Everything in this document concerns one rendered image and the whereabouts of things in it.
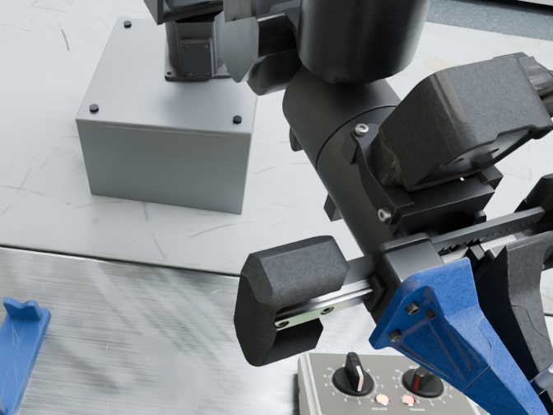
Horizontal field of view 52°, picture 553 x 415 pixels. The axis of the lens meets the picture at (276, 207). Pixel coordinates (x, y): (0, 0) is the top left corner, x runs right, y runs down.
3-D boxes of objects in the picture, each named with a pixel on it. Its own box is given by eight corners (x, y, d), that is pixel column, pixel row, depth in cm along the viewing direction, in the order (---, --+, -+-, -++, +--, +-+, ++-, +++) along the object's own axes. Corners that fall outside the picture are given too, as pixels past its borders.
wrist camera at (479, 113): (327, 152, 26) (363, 25, 21) (453, 122, 29) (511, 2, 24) (397, 252, 23) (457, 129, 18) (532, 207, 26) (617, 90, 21)
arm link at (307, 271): (191, 226, 29) (192, 139, 24) (485, 156, 35) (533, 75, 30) (248, 375, 24) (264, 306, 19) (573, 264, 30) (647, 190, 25)
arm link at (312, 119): (263, 133, 36) (270, 6, 29) (343, 113, 37) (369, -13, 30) (307, 216, 32) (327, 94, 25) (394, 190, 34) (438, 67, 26)
